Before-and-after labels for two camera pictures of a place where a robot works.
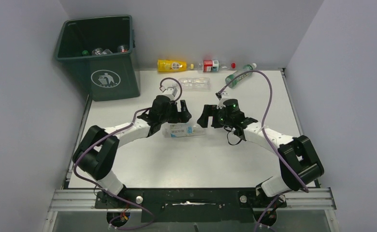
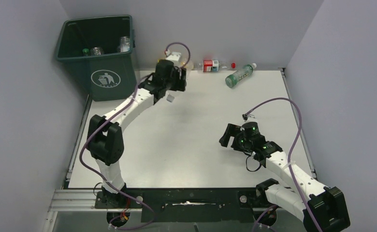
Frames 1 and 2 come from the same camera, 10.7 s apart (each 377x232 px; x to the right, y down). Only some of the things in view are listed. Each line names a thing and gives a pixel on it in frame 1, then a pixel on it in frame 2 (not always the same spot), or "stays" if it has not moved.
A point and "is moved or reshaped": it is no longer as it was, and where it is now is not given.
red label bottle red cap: x=213 y=65 stays
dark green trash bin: x=99 y=51 stays
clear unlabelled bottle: x=195 y=83 is moved or reshaped
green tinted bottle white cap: x=246 y=68 stays
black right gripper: x=210 y=110 → x=232 y=130
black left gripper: x=178 y=118 → x=179 y=74
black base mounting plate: x=191 y=205 stays
